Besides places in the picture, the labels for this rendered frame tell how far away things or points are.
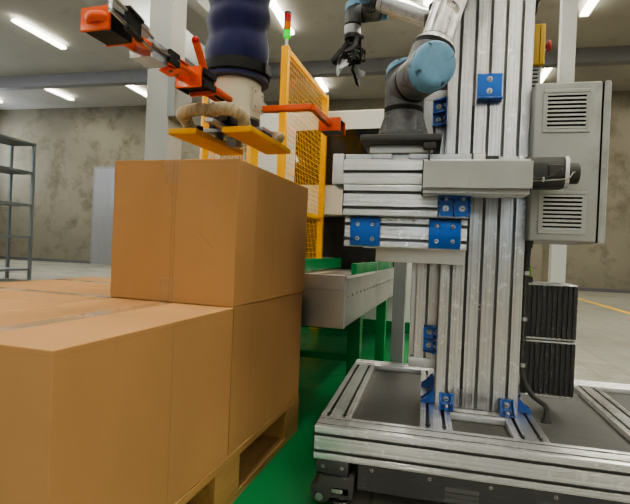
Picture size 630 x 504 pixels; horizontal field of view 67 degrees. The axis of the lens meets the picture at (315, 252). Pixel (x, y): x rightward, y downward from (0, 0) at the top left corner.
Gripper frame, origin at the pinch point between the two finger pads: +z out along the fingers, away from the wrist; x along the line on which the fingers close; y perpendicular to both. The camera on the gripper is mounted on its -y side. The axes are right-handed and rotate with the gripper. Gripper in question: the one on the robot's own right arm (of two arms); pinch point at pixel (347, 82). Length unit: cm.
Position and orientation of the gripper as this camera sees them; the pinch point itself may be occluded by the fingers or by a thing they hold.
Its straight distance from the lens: 227.2
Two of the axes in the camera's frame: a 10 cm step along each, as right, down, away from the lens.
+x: 6.8, 0.3, 7.3
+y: 7.3, 0.2, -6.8
